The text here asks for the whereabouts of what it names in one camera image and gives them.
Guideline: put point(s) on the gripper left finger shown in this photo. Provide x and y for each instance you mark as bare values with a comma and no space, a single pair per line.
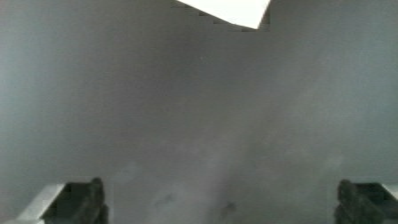
79,207

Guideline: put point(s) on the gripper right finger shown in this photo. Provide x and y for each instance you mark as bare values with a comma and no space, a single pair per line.
367,203

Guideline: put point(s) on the printed marker sheet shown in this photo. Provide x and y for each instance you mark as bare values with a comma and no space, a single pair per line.
240,12

